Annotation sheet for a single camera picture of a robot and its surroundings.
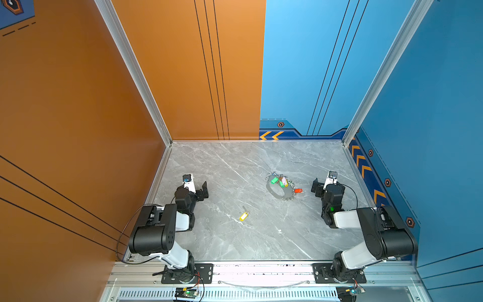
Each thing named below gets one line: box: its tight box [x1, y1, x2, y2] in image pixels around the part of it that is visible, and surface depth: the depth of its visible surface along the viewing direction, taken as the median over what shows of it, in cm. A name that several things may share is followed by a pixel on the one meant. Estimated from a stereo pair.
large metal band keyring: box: [265, 171, 296, 201], surface depth 101 cm
